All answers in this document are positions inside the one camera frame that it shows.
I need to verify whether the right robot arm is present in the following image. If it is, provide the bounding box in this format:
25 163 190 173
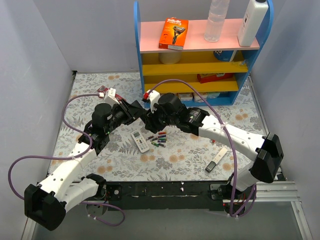
143 90 284 199

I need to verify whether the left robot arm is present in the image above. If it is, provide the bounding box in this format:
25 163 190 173
24 100 146 231

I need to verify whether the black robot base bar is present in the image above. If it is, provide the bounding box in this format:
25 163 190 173
84 179 253 216

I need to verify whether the small white remote control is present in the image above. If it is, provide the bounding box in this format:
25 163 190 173
131 130 150 154

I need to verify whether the white slim remote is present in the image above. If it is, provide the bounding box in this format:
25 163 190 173
213 147 228 164

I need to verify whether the red white toothpaste box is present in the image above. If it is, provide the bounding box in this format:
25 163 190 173
96 85 123 100

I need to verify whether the red snack box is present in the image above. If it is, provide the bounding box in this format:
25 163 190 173
197 73 234 84

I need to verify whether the blue yellow wooden shelf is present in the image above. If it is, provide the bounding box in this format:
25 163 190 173
133 0 274 106

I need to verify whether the small black device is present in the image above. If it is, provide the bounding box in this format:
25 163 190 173
205 161 217 173

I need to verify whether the orange razor box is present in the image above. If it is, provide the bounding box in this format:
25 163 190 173
158 17 189 51

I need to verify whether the blue paper cup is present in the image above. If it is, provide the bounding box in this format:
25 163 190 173
213 50 237 62

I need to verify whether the clear plastic bottle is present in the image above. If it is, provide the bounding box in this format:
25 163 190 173
204 0 230 43

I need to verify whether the white plastic bottle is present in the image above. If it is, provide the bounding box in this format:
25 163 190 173
237 0 269 47

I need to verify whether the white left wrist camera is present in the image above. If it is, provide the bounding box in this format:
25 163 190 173
98 87 123 107

